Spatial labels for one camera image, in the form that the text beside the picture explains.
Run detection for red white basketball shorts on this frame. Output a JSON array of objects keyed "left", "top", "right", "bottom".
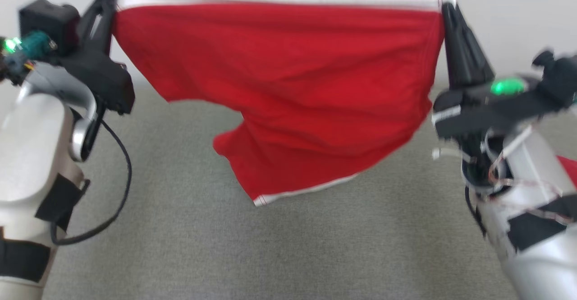
[{"left": 111, "top": 0, "right": 456, "bottom": 207}]

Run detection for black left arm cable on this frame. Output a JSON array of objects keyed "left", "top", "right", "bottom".
[{"left": 50, "top": 120, "right": 132, "bottom": 246}]

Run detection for grey fabric sofa seat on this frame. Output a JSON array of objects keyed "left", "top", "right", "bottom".
[{"left": 43, "top": 83, "right": 577, "bottom": 300}]

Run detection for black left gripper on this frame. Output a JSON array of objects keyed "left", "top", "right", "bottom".
[{"left": 59, "top": 0, "right": 136, "bottom": 115}]

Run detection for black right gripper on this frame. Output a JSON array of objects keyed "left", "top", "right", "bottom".
[{"left": 432, "top": 3, "right": 573, "bottom": 140}]

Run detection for teal left camera connector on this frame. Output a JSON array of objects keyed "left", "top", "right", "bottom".
[{"left": 18, "top": 32, "right": 57, "bottom": 59}]

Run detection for red white basketball jersey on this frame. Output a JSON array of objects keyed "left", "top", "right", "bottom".
[{"left": 557, "top": 156, "right": 577, "bottom": 188}]

